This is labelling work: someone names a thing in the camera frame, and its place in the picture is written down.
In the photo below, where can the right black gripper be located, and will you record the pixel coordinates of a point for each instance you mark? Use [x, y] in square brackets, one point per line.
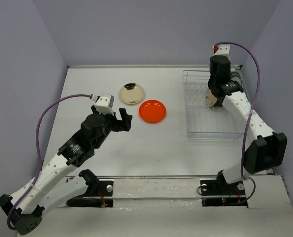
[230, 70]

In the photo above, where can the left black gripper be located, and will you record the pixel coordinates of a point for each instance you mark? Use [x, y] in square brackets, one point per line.
[125, 124]

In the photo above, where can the white plate dark green rim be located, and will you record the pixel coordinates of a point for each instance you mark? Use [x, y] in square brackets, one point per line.
[235, 76]

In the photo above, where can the white plate teal red rim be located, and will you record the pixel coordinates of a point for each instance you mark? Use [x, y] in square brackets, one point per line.
[210, 99]

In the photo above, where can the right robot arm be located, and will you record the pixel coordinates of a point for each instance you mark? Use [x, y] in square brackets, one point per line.
[262, 147]

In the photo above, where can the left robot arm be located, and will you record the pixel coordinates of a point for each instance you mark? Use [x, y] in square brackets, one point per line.
[26, 207]

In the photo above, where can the cream plate black brush mark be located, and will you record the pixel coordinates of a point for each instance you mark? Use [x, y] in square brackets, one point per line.
[131, 93]

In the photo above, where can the orange plate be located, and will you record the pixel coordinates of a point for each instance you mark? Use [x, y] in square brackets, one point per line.
[152, 111]

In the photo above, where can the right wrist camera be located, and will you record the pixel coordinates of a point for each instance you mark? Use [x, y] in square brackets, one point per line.
[222, 50]

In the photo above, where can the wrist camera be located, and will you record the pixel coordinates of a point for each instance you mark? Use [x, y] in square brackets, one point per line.
[222, 50]
[103, 103]

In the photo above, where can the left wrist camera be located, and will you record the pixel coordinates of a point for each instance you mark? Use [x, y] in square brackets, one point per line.
[103, 103]

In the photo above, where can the white wire dish rack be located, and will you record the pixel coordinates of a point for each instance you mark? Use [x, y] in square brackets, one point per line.
[202, 121]

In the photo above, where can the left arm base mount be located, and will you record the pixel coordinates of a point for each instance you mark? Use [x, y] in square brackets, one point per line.
[101, 197]

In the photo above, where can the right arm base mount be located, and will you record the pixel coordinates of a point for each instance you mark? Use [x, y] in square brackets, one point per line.
[214, 196]

